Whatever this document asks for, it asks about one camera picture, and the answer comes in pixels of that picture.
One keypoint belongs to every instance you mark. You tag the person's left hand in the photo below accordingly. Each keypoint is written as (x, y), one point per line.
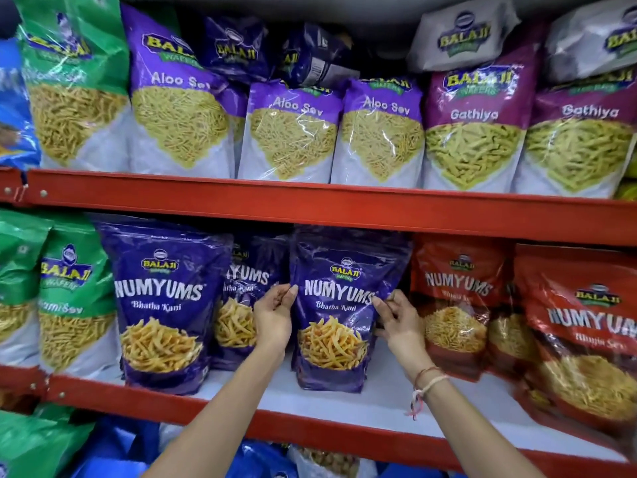
(272, 323)

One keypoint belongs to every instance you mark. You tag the person's right hand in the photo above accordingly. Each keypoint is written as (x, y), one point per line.
(405, 333)

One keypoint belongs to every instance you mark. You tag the person's right thumb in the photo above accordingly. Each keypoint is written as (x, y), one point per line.
(382, 333)

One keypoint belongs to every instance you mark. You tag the person's left fingers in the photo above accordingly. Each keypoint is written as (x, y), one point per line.
(281, 295)

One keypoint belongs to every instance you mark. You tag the dark purple snack packet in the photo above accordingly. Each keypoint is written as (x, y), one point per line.
(244, 303)
(313, 57)
(159, 273)
(338, 273)
(236, 47)

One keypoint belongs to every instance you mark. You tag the person's left forearm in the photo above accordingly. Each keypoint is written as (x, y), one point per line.
(224, 418)

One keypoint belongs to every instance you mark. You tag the person's right forearm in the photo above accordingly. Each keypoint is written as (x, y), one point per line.
(473, 433)

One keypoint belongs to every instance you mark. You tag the red snack packet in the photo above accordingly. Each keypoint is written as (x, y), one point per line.
(577, 343)
(455, 293)
(510, 338)

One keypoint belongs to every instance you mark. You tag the red metal shelf beam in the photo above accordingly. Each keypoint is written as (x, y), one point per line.
(318, 204)
(308, 433)

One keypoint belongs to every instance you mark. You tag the clear snack packet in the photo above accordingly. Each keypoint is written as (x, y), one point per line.
(331, 465)

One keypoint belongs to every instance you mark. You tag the light purple snack packet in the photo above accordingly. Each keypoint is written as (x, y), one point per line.
(238, 119)
(174, 109)
(380, 134)
(291, 134)

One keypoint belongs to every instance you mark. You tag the blue snack packet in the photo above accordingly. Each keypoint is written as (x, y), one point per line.
(15, 109)
(117, 450)
(259, 462)

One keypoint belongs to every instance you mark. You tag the green snack packet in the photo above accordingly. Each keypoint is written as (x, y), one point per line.
(17, 273)
(35, 443)
(74, 69)
(74, 303)

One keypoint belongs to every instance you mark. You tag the magenta snack packet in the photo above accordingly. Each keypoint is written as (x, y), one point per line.
(473, 134)
(577, 144)

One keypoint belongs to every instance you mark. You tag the yellow-green snack packet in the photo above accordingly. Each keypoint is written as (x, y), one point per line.
(629, 179)

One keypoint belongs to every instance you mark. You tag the grey snack packet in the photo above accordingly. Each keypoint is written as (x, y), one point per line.
(592, 39)
(463, 34)

